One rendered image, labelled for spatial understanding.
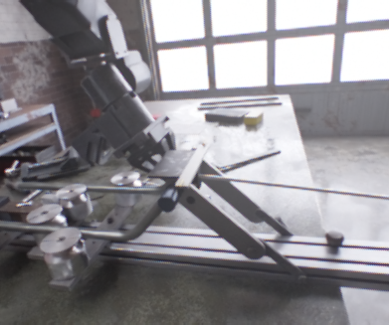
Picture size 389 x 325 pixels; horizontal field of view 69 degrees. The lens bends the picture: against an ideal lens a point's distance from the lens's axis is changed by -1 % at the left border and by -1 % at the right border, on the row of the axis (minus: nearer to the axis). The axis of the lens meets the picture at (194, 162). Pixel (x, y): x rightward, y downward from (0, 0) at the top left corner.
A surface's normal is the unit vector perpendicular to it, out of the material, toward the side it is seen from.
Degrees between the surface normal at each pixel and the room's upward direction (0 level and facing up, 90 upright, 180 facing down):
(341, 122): 90
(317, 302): 0
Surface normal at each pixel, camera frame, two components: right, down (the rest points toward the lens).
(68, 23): -0.04, 0.96
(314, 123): -0.24, 0.42
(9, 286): -0.10, -0.91
